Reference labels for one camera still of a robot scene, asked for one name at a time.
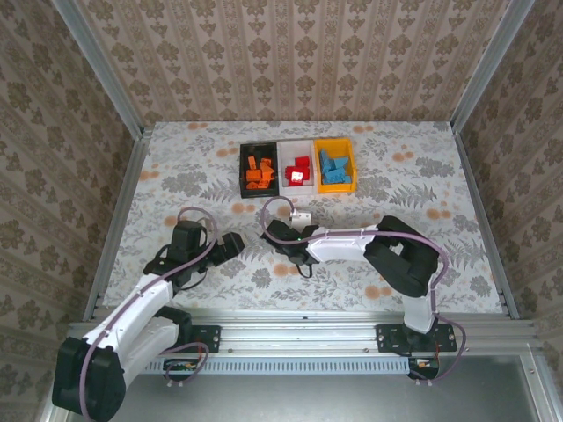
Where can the orange lego brick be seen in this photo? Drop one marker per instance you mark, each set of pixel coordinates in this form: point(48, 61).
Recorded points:
point(266, 166)
point(259, 185)
point(253, 176)
point(252, 162)
point(268, 177)

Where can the white plastic bin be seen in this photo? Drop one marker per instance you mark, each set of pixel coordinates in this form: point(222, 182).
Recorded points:
point(290, 151)

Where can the black plastic bin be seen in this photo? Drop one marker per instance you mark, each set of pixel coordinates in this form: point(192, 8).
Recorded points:
point(264, 149)

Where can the long blue lego brick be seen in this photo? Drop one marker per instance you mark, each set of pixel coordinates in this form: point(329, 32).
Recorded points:
point(345, 179)
point(324, 160)

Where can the yellow plastic bin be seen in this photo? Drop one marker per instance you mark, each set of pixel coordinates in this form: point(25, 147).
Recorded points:
point(341, 149)

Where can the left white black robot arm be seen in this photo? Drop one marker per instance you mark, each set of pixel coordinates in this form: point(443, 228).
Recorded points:
point(132, 307)

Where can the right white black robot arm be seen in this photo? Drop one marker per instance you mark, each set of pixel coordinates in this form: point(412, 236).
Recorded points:
point(396, 264)

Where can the floral patterned tablecloth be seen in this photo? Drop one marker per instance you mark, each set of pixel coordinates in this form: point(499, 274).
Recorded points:
point(220, 145)

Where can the grey metal panel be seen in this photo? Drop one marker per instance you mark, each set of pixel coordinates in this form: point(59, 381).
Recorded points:
point(286, 400)

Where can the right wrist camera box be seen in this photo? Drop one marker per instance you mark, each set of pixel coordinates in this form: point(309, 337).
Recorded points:
point(302, 218)

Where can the aluminium table side rail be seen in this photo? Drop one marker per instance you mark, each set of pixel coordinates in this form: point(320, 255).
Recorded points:
point(126, 198)

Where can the aluminium mounting rail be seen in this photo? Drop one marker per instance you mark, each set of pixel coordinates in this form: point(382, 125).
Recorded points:
point(299, 334)

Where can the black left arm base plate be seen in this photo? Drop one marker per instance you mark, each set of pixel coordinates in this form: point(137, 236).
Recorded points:
point(206, 338)

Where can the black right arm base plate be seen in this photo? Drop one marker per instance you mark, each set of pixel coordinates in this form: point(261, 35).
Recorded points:
point(389, 338)

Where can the aluminium frame post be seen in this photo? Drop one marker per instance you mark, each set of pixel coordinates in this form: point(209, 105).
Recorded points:
point(102, 70)
point(490, 66)

